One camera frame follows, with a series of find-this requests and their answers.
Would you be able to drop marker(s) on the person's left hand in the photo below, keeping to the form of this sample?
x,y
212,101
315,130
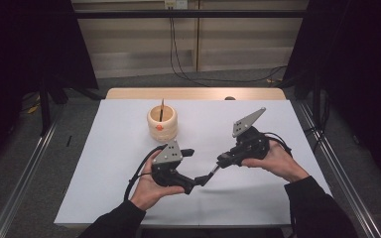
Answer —
x,y
150,191

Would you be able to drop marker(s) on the thin orange-tipped brush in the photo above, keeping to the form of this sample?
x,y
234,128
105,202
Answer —
x,y
161,109

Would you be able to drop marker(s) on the person's right hand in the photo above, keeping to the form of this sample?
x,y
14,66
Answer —
x,y
278,162

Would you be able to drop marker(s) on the black makeup brush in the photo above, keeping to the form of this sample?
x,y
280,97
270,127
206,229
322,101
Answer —
x,y
215,169

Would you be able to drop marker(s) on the black horizontal frame bar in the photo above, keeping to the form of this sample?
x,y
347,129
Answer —
x,y
211,14

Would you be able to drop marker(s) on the small yellow object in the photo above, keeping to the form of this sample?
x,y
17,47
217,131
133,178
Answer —
x,y
33,109

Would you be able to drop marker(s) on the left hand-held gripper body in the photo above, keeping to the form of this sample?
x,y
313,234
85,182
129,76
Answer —
x,y
168,153

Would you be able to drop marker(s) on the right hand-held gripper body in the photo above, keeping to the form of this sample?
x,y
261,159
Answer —
x,y
246,123

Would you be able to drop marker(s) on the black curtain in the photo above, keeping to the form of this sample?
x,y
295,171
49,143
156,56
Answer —
x,y
20,49
360,49

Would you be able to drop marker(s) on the cream round brush holder cup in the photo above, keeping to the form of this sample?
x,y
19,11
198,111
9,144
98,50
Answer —
x,y
167,132

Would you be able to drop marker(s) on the wooden table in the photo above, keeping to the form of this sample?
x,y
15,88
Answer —
x,y
185,93

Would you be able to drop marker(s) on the white wall socket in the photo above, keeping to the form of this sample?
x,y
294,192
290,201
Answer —
x,y
176,4

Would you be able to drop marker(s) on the white table cover board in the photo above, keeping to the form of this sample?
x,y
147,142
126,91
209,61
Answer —
x,y
244,205

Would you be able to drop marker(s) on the black metal stand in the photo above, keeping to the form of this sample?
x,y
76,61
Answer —
x,y
316,99
44,112

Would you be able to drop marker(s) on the aluminium floor rail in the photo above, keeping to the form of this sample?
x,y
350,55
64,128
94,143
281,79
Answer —
x,y
332,155
23,180

